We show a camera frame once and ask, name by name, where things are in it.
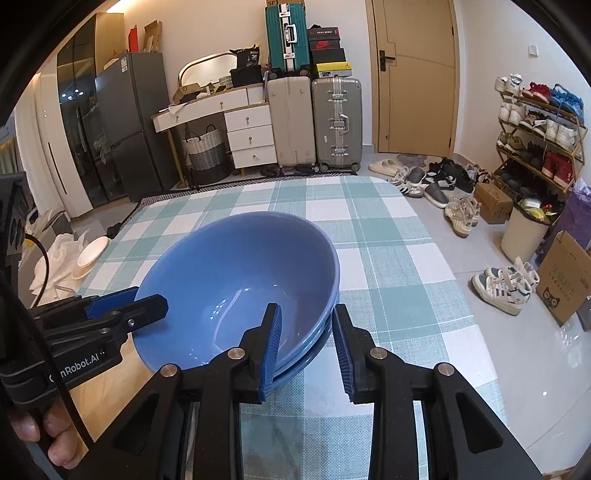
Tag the shoe rack with shoes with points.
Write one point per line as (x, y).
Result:
(558, 134)

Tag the grey refrigerator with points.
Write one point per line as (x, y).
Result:
(134, 129)

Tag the white teal sneaker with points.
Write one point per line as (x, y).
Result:
(498, 293)
(526, 277)

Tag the wooden door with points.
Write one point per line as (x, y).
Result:
(415, 101)

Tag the pile of dark shoes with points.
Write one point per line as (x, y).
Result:
(443, 184)

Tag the small open cardboard box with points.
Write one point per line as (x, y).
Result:
(187, 94)

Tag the flat cardboard box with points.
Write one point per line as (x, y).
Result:
(286, 2)

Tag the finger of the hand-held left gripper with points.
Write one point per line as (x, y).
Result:
(111, 302)
(143, 311)

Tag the white plastic bag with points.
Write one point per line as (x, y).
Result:
(60, 258)

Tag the woven laundry basket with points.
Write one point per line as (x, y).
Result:
(205, 152)

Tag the beige suitcase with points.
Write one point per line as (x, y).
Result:
(291, 124)

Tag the plain brown cardboard box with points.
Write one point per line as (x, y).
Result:
(494, 205)

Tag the person's left hand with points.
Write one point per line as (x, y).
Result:
(60, 443)

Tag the oval mirror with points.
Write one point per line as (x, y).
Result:
(207, 69)

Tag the wooden shoe rack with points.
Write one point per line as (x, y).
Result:
(538, 107)

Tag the black paper bag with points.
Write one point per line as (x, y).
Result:
(248, 57)

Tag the white tall cabinet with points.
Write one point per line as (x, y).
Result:
(60, 175)

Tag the black yellow shoe box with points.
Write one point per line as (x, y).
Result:
(334, 70)

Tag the small white dish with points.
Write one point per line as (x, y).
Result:
(92, 251)

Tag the printed cardboard box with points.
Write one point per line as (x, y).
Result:
(563, 286)

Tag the upright cardboard box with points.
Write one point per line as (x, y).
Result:
(152, 37)

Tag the red folder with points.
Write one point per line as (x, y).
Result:
(134, 40)

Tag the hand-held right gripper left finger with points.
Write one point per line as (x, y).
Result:
(272, 350)

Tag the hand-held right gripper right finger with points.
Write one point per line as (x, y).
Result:
(344, 350)

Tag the white vanity desk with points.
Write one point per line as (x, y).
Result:
(249, 138)

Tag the dark glass cabinet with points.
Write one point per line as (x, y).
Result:
(78, 115)

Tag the black storage box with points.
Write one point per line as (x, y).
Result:
(247, 77)

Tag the white trash bin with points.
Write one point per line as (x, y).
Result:
(521, 235)

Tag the teal suitcase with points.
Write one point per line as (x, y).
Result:
(277, 41)

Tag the silver suitcase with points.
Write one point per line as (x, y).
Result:
(332, 115)

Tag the purple plastic bag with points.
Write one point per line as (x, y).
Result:
(577, 217)

